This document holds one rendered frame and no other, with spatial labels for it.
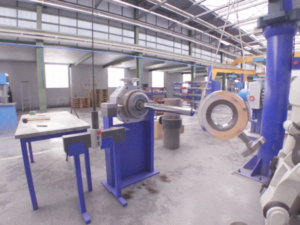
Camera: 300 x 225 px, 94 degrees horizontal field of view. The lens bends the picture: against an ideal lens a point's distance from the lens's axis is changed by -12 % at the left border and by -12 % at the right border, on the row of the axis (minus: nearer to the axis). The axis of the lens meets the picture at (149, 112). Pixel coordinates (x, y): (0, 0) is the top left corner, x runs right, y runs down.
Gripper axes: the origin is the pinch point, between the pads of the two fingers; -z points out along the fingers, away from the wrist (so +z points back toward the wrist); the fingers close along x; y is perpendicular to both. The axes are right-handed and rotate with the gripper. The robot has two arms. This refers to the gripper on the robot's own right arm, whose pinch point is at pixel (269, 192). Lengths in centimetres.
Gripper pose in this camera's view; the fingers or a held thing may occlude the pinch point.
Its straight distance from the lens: 144.0
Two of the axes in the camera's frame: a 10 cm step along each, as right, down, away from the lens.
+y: -4.5, 1.3, -8.8
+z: 1.8, -9.6, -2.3
